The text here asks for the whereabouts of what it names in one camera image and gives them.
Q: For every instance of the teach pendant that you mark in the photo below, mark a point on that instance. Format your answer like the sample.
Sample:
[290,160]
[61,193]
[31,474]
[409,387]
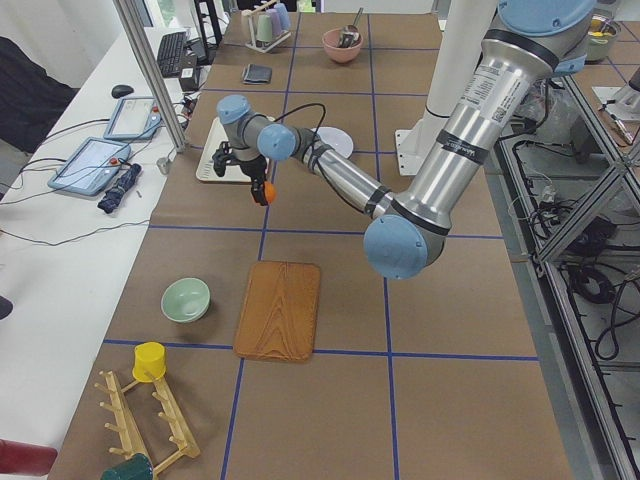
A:
[133,119]
[91,167]

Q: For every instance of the orange fruit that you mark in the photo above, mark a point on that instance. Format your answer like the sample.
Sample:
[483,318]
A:
[269,192]

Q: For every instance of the cream bear tray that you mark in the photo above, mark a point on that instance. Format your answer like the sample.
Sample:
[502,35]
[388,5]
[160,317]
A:
[233,174]

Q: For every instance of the metal scoop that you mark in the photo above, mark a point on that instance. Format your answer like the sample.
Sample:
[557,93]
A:
[349,34]

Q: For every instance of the green bowl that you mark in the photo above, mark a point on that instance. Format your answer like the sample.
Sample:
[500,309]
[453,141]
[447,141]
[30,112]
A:
[186,300]

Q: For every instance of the folded dark blue umbrella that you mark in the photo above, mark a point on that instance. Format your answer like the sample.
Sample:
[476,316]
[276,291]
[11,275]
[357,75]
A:
[113,197]

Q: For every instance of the black computer mouse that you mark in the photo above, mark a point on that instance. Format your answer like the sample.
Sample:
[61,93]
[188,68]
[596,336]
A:
[121,90]

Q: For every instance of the wooden cutting board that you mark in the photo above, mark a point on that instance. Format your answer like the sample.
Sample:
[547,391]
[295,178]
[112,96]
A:
[279,312]

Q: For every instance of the red bottle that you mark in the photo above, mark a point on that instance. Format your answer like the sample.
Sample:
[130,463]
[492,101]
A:
[19,458]

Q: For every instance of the light blue cup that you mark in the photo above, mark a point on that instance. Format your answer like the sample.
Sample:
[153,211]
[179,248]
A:
[283,15]

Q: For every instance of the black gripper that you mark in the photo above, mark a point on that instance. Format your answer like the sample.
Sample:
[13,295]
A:
[254,170]

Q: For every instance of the wooden cup rack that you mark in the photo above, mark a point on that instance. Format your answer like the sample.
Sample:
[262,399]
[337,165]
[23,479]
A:
[146,423]

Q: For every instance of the white plate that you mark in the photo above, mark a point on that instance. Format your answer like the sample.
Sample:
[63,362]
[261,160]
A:
[332,138]

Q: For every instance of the far teach pendant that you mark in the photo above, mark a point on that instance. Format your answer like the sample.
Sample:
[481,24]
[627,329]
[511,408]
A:
[133,119]

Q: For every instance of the near teach pendant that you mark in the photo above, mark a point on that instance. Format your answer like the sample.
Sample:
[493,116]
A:
[91,167]

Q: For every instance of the white wire cup rack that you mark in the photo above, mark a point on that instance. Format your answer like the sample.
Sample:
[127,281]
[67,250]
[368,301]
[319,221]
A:
[249,20]

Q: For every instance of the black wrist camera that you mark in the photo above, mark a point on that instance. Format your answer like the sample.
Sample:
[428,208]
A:
[222,158]

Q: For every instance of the purple cup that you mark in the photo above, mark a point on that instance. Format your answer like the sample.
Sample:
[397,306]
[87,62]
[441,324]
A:
[275,21]

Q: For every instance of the pink bowl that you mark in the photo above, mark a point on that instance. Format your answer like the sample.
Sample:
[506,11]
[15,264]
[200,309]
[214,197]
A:
[336,51]

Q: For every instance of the aluminium frame post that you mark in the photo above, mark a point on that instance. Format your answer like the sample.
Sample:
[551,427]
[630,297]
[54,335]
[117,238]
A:
[145,58]

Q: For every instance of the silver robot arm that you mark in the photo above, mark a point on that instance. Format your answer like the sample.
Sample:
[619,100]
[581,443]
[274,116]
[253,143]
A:
[491,53]

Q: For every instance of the black keyboard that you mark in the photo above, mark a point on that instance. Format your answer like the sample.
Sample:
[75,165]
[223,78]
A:
[170,53]

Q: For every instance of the yellow cup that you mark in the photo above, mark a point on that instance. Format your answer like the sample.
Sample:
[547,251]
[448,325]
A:
[149,362]

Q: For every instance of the grey folded cloth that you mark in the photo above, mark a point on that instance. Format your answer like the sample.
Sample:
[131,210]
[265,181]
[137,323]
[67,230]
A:
[256,74]

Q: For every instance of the dark green cup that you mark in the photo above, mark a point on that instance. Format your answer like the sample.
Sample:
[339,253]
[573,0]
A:
[137,467]

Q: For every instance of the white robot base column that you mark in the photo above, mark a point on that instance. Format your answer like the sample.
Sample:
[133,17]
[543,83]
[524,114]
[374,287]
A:
[459,53]

